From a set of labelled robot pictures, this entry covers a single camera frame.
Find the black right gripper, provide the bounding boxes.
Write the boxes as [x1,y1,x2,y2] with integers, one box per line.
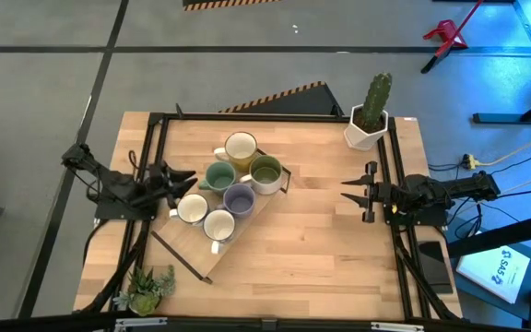
[340,160,407,223]

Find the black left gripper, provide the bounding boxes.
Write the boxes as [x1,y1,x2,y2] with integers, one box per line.
[141,160,200,210]

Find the white mug navy floral print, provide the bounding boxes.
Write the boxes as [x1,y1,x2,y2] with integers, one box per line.
[168,193,210,227]
[202,209,237,255]

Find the purple mug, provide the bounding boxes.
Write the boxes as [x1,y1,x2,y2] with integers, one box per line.
[217,183,256,219]

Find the yellow mug white interior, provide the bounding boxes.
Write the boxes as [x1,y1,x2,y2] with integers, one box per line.
[213,131,259,172]

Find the white mug green interior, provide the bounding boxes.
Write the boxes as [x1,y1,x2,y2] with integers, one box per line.
[239,154,284,196]

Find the cactus in white pot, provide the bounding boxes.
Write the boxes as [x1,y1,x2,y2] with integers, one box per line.
[343,71,394,152]

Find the wooden shelf riser black legs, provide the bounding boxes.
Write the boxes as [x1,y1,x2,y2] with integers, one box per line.
[148,146,293,285]

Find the black smartphone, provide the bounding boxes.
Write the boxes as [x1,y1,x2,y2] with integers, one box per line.
[416,239,454,296]

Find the black hazard-striped ramp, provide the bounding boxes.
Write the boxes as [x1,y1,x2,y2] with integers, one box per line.
[218,80,345,116]

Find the small green succulent plant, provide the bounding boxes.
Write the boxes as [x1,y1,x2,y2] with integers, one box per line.
[112,264,177,317]

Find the black diagonal bar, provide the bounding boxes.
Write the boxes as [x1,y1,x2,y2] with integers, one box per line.
[444,209,531,259]

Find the white printed cardboard box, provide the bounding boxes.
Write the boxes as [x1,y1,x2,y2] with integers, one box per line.
[454,244,531,305]

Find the black hazard-striped strip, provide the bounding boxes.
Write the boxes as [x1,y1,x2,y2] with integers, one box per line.
[182,0,283,12]

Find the black aluminium table frame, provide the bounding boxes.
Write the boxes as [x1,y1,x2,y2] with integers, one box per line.
[74,103,463,332]

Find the yellow power cable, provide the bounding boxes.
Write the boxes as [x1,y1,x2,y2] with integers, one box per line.
[475,131,531,168]

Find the black desk frame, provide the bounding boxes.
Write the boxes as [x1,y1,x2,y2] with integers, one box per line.
[471,0,531,125]

